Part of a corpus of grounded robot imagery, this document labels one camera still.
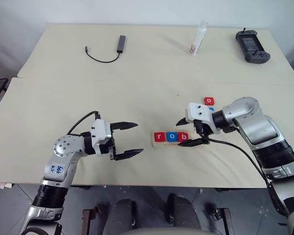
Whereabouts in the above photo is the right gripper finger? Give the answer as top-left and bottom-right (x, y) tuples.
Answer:
(175, 117), (194, 127)
(178, 138), (208, 148)

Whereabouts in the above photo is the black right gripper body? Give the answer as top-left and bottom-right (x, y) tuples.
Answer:
(193, 119), (213, 144)

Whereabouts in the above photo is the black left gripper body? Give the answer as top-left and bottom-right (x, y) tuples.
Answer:
(98, 122), (119, 162)

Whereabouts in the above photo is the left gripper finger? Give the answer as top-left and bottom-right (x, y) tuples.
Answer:
(114, 148), (145, 162)
(110, 121), (139, 131)

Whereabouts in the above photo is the wooden letter tray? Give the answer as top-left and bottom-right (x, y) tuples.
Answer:
(150, 130), (209, 148)

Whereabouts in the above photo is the grey rounded robot leg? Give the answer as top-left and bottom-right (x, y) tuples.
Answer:
(109, 198), (136, 231)
(166, 193), (202, 231)

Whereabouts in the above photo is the white plastic tube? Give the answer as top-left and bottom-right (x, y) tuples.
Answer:
(188, 20), (209, 56)

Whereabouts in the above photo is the black handheld controller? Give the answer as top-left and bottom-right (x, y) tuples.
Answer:
(235, 27), (271, 65)

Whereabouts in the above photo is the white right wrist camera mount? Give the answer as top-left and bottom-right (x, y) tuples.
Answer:
(185, 102), (221, 135)

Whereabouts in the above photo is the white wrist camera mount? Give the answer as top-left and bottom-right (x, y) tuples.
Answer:
(185, 102), (221, 135)
(90, 118), (113, 155)

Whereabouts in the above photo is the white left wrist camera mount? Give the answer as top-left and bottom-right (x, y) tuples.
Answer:
(90, 118), (113, 155)

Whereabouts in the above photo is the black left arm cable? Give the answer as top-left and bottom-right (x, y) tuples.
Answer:
(66, 111), (100, 136)

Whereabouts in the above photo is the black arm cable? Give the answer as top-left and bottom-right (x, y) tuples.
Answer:
(205, 126), (289, 216)
(66, 111), (100, 136)

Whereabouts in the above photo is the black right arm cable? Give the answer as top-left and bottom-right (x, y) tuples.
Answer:
(205, 126), (289, 216)

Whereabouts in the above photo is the brown metal frame post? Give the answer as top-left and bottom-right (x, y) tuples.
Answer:
(217, 207), (231, 235)
(82, 207), (99, 235)

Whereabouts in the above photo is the grey usb hub with cable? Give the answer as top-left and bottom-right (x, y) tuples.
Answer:
(84, 35), (127, 64)

